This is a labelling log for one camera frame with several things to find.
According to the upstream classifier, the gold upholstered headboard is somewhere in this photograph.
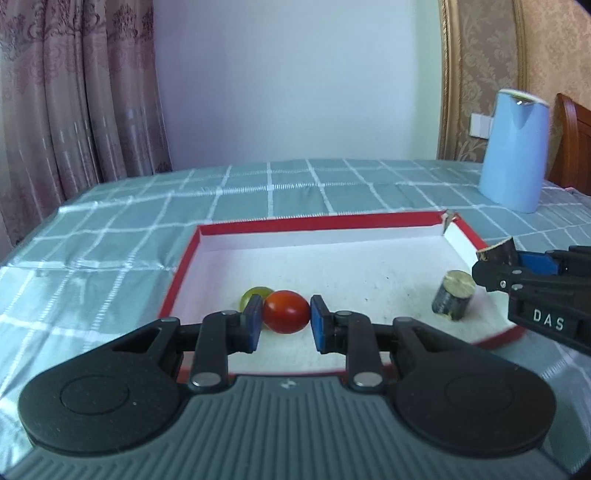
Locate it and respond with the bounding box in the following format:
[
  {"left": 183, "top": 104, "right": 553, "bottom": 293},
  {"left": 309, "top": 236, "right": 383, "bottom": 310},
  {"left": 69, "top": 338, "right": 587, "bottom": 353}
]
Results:
[{"left": 438, "top": 1, "right": 590, "bottom": 162}]

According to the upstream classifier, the green plaid bedsheet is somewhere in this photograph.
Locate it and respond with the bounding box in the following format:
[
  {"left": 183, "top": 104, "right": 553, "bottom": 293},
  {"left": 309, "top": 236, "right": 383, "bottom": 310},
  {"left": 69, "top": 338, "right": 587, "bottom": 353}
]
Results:
[{"left": 1, "top": 159, "right": 590, "bottom": 470}]

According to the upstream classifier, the patterned pink curtain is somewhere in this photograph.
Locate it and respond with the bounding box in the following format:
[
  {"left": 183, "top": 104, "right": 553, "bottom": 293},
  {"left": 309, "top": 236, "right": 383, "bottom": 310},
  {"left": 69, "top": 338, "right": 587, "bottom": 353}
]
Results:
[{"left": 1, "top": 1, "right": 171, "bottom": 254}]

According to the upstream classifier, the red cherry tomato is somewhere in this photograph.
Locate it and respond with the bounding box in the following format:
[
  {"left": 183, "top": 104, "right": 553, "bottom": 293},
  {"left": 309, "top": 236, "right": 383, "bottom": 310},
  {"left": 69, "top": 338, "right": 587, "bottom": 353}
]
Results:
[{"left": 263, "top": 290, "right": 311, "bottom": 334}]

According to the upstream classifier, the red shallow cardboard box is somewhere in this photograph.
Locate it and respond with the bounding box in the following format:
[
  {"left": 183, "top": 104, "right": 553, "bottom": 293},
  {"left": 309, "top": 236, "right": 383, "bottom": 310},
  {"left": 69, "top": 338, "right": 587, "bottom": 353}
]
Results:
[{"left": 160, "top": 211, "right": 524, "bottom": 349}]

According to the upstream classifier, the dark cylinder piece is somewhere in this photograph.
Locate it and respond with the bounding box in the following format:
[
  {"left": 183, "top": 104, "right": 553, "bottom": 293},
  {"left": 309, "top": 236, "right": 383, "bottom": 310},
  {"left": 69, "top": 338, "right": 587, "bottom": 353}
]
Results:
[
  {"left": 476, "top": 237, "right": 520, "bottom": 266},
  {"left": 432, "top": 270, "right": 477, "bottom": 321}
]

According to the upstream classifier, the wooden chair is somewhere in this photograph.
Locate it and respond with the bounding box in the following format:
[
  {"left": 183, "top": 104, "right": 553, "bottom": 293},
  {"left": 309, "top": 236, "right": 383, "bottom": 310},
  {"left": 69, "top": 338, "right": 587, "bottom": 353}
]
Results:
[{"left": 549, "top": 93, "right": 591, "bottom": 195}]

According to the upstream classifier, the light blue kettle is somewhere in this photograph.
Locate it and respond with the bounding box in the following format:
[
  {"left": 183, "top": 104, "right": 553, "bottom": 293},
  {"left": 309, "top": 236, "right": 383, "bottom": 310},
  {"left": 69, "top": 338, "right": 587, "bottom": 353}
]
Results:
[{"left": 479, "top": 88, "right": 550, "bottom": 213}]

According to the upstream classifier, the white wall switch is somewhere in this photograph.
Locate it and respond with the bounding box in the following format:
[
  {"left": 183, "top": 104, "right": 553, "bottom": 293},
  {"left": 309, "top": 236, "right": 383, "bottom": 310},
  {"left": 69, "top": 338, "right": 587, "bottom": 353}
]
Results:
[{"left": 469, "top": 113, "right": 493, "bottom": 140}]

